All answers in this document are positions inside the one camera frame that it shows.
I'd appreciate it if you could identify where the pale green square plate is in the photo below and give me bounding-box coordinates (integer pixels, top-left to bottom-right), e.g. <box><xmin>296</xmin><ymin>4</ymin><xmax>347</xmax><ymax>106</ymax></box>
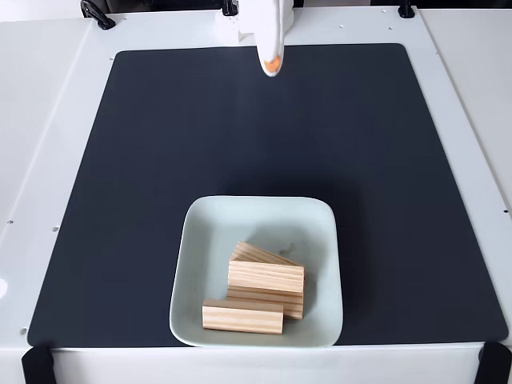
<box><xmin>168</xmin><ymin>194</ymin><xmax>344</xmax><ymax>348</ymax></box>

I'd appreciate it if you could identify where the black rubber mat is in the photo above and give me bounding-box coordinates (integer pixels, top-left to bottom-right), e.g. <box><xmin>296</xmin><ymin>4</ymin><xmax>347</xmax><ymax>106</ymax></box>
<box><xmin>26</xmin><ymin>42</ymin><xmax>509</xmax><ymax>348</ymax></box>

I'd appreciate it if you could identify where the grooved wooden block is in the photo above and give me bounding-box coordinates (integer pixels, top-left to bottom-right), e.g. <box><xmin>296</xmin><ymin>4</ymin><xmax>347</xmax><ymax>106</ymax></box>
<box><xmin>230</xmin><ymin>240</ymin><xmax>303</xmax><ymax>266</ymax></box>
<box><xmin>227</xmin><ymin>258</ymin><xmax>306</xmax><ymax>295</ymax></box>
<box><xmin>226</xmin><ymin>284</ymin><xmax>306</xmax><ymax>321</ymax></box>
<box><xmin>201</xmin><ymin>298</ymin><xmax>286</xmax><ymax>335</ymax></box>

